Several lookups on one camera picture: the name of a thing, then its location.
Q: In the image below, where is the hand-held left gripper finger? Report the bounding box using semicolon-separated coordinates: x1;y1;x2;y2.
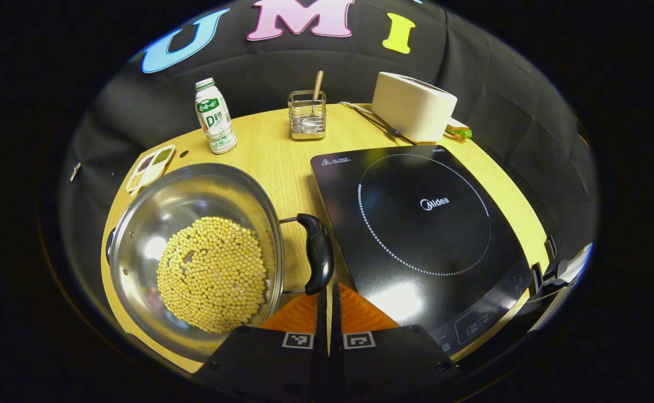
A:
193;284;331;403
331;283;462;403

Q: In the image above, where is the black induction cooktop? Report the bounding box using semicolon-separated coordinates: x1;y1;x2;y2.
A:
310;144;534;356

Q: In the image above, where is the steel pot with black handles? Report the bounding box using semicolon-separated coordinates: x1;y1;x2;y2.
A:
105;162;335;359

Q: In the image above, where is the pile of soybeans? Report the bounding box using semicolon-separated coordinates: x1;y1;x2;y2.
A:
156;217;268;334

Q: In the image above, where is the white divided bean dish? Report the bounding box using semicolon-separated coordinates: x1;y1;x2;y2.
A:
125;144;176;196

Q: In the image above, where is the sandwich with lettuce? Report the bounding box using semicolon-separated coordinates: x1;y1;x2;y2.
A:
445;119;473;140

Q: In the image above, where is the white drink bottle green label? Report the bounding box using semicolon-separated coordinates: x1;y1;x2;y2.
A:
194;77;238;155

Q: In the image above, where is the white toaster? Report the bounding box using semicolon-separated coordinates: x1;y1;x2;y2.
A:
371;71;458;143

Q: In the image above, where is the wire mesh utensil holder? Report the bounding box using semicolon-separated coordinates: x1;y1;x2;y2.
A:
288;90;328;140

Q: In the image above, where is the black toaster cable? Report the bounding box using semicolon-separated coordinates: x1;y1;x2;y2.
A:
339;101;417;145

